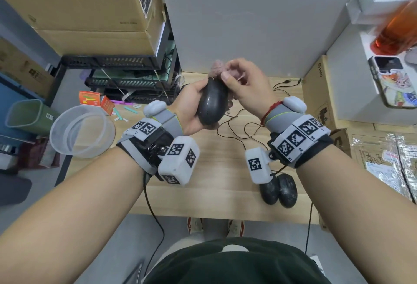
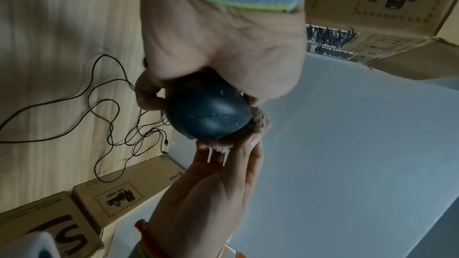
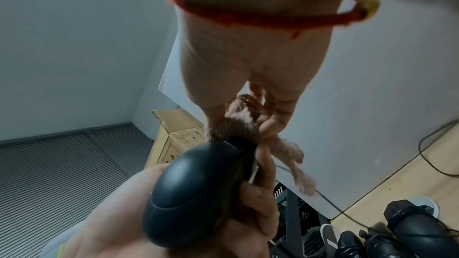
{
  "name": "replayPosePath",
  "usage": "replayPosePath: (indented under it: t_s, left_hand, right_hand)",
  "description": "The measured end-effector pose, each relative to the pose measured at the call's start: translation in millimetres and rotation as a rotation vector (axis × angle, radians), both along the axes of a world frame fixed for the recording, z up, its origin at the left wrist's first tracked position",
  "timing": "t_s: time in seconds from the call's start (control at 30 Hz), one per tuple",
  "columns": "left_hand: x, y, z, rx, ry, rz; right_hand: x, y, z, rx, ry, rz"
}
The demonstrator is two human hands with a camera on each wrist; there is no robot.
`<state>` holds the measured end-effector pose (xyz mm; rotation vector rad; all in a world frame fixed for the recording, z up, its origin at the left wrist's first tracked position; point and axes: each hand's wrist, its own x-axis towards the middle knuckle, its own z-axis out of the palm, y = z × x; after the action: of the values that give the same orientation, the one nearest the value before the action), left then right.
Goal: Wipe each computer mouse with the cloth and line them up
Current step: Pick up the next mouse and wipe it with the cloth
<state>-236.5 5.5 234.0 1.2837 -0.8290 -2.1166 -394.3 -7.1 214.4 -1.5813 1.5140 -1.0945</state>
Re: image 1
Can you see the white rounded device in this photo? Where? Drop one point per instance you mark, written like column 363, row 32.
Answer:
column 411, row 55

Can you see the teal pen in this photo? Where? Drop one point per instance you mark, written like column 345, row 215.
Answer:
column 118, row 113
column 130, row 109

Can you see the small stamped cardboard box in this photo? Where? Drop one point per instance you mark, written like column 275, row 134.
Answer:
column 317, row 98

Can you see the cardboard box with small prints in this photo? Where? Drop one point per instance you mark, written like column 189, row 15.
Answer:
column 22, row 72

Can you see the person's left hand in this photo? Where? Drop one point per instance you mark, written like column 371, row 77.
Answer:
column 185, row 107

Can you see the person's right forearm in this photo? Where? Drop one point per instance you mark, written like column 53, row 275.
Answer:
column 358, row 222

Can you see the grey left wrist sleeve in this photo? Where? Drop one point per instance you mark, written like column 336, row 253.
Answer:
column 169, row 120

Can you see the grey wrist sleeve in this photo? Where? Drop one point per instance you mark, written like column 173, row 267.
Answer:
column 280, row 116
column 169, row 120

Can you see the black stacked tray rack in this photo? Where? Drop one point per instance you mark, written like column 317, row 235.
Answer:
column 114, row 62

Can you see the white chest device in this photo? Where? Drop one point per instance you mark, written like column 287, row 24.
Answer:
column 234, row 248

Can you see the person's left shoe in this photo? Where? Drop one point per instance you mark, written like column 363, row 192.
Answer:
column 194, row 225

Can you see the dark grey padded seat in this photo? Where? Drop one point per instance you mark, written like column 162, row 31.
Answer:
column 14, row 189

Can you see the cardboard box with black logo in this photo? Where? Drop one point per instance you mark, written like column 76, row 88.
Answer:
column 384, row 150

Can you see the blue panel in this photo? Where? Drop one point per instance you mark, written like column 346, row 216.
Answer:
column 9, row 98

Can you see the person's dark shirt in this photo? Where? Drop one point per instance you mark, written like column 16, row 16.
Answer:
column 234, row 266

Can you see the orange box with green print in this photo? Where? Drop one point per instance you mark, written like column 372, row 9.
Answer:
column 89, row 98

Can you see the person's beige trousers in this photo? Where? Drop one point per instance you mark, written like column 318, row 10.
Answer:
column 176, row 251

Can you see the pink fluffy wiping cloth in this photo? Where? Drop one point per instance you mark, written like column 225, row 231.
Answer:
column 217, row 66

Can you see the phone with colourful case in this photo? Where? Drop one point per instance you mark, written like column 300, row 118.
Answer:
column 392, row 81

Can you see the white left wrist puck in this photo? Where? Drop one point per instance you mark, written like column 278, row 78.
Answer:
column 155, row 108

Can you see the lettered brown cardboard box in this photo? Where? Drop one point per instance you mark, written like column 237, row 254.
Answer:
column 323, row 223

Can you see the plain cardboard box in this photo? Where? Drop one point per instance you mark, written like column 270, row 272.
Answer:
column 97, row 42

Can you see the white power strip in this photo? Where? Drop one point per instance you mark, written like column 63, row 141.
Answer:
column 317, row 262

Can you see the clear plastic basin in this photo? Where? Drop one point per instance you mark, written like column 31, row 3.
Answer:
column 60, row 137

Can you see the large stamped cardboard box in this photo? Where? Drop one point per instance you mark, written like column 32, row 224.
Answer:
column 65, row 0

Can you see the person's left forearm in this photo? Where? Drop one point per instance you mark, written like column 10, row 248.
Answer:
column 65, row 222

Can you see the large white box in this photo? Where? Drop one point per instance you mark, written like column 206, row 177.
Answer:
column 348, row 88

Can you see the orange bottle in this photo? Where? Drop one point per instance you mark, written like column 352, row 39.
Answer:
column 395, row 32

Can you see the white right wrist puck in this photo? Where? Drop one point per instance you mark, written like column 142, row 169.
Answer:
column 294, row 104

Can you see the purple plastic strip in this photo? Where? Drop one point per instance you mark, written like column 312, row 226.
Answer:
column 122, row 102

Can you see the white wrist puck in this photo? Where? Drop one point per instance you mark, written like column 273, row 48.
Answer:
column 155, row 108
column 294, row 104

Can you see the grey right wrist sleeve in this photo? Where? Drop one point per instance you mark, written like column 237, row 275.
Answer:
column 280, row 116

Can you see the green trash bin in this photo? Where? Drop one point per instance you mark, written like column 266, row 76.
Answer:
column 24, row 117

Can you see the small white boxes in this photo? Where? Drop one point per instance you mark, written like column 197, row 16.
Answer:
column 368, row 3

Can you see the dark red bag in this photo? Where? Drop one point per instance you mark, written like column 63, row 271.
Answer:
column 39, row 153

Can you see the black computer mouse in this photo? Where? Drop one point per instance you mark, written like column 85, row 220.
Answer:
column 269, row 192
column 213, row 103
column 287, row 191

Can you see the person's right hand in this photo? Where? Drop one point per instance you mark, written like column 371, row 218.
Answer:
column 254, row 88

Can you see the plain orange small box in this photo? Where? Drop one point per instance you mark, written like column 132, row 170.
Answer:
column 107, row 105

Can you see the left wrist camera rig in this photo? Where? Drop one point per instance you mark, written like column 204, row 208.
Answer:
column 179, row 166

